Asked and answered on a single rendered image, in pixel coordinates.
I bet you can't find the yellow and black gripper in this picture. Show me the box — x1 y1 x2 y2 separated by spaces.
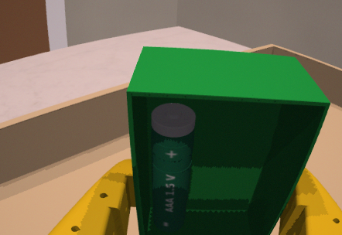
48 159 342 235

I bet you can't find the tan shallow tray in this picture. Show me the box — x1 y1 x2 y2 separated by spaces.
0 44 342 235

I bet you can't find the green aaa battery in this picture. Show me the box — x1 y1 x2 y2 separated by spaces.
151 103 196 233

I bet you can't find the green box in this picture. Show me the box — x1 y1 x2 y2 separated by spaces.
126 46 330 235

